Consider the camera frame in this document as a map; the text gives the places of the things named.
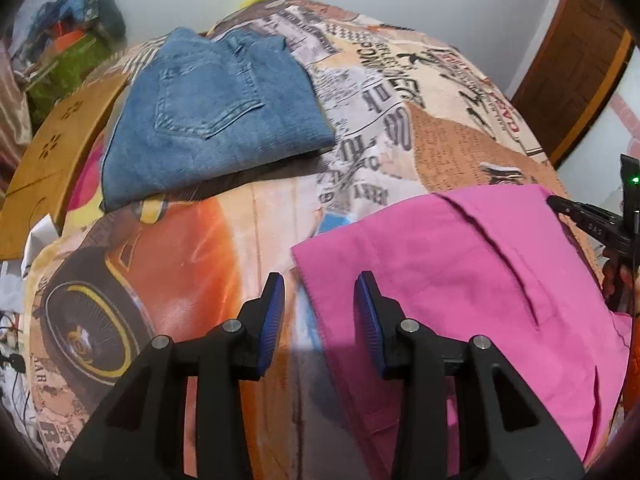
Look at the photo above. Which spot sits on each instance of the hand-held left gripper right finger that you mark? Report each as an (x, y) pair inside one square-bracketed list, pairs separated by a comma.
[(367, 321)]

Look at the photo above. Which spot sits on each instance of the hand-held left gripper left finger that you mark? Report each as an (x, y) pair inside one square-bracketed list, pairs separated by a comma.
[(271, 321)]

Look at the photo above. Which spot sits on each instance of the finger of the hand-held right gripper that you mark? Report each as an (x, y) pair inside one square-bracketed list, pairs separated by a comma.
[(575, 208)]

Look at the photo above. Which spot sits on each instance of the pink pants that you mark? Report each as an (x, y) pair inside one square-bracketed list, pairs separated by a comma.
[(450, 280)]

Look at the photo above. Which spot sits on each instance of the person's right hand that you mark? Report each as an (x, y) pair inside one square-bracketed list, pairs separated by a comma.
[(616, 282)]

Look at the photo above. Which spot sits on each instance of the wooden door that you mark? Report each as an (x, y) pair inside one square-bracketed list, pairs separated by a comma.
[(575, 67)]

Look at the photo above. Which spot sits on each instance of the printed bed sheet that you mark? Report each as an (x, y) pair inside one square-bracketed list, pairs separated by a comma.
[(380, 125)]

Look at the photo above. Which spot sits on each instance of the folded blue jeans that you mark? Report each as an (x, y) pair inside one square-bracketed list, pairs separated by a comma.
[(210, 110)]

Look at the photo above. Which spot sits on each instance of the wooden headboard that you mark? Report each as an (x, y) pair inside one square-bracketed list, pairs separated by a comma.
[(55, 160)]

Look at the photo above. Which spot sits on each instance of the pile of colourful clothes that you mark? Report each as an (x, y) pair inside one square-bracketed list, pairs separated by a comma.
[(65, 45)]

